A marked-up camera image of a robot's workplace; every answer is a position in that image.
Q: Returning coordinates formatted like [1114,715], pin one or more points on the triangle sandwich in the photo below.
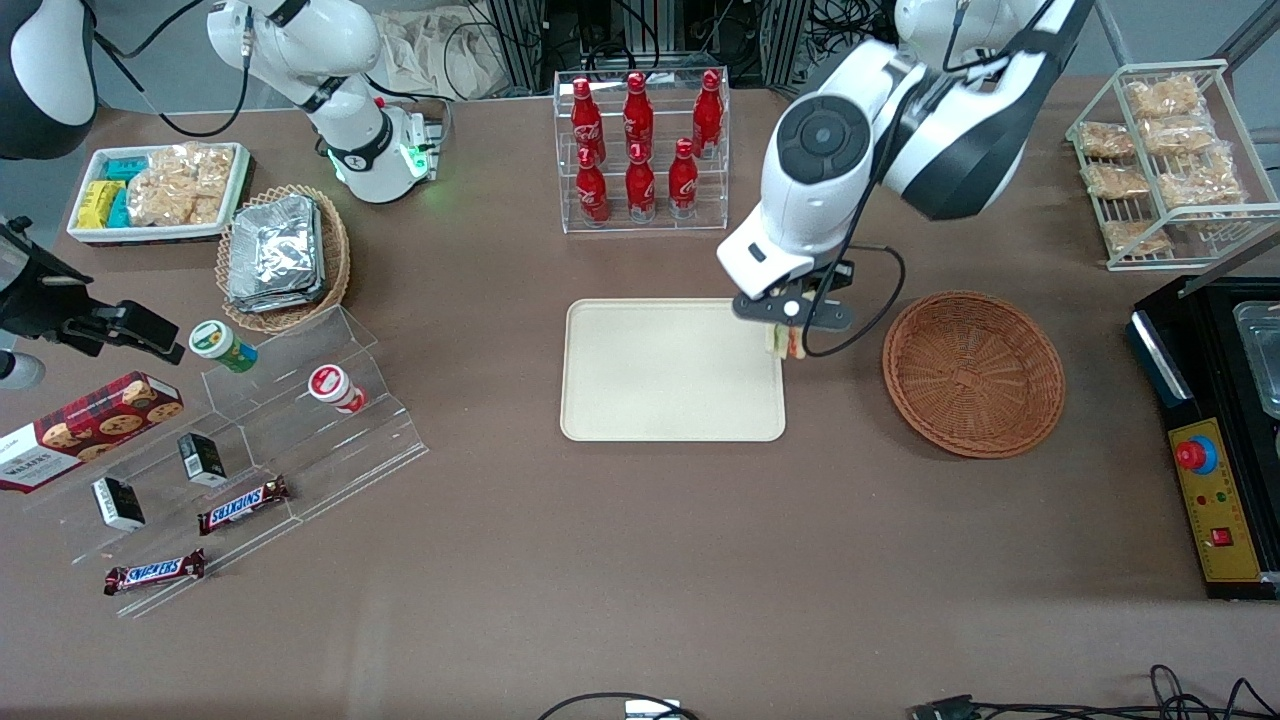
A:
[790,345]

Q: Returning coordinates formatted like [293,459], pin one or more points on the white rectangular snack tray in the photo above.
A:
[85,235]

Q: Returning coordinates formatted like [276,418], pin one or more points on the red Walkers cookie box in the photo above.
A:
[90,425]

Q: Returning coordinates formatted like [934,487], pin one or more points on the beige plastic tray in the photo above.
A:
[670,370]

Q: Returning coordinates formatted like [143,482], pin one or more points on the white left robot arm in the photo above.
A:
[830,190]

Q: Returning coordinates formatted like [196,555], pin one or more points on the clear acrylic bottle rack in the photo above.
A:
[715,200]

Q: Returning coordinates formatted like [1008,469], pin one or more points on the beige crumpled bag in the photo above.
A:
[440,50]

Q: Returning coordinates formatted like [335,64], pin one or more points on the green snack cup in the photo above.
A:
[222,345]

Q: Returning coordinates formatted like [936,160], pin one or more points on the clear glass container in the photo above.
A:
[1262,360]

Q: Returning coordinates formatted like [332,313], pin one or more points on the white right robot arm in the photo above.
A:
[375,165]

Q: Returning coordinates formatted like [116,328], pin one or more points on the teal snack packet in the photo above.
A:
[119,210]
[127,168]

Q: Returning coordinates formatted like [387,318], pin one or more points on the small black box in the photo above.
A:
[203,460]
[120,505]

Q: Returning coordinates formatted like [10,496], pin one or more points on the red and white snack cup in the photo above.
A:
[335,388]

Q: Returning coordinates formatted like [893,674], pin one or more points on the red emergency stop button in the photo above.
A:
[1195,455]

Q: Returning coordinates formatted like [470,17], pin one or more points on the wrapped bread pack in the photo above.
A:
[1165,97]
[1108,140]
[1138,238]
[1200,182]
[1118,181]
[1178,135]

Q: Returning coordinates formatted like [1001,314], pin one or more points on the aluminium frame post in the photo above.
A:
[520,40]
[785,40]

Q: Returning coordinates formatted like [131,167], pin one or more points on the black appliance with yellow panel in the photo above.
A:
[1200,370]

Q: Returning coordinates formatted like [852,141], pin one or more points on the Snickers bar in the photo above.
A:
[155,572]
[243,505]

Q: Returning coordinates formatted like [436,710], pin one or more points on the red cola bottle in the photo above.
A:
[683,185]
[586,120]
[707,115]
[592,195]
[641,190]
[638,115]

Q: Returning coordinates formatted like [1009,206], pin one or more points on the round brown wicker basket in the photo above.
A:
[975,375]

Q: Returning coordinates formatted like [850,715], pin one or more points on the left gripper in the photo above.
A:
[836,274]

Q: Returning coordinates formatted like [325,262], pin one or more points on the grey metal bar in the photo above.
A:
[1230,262]

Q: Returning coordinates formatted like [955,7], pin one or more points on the yellow snack packet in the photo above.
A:
[97,205]

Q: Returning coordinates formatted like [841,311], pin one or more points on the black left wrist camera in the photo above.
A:
[825,318]

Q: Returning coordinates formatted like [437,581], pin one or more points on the clear bag of crackers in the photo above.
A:
[180,185]

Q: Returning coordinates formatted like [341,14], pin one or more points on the clear acrylic stepped display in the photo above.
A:
[350,450]

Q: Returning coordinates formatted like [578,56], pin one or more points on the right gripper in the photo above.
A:
[42,300]

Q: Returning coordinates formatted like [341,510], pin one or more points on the wicker basket with foil packs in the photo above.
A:
[335,260]

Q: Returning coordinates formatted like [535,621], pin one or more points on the white power adapter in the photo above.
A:
[652,710]

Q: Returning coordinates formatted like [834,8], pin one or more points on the silver foil pack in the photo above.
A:
[280,298]
[275,245]

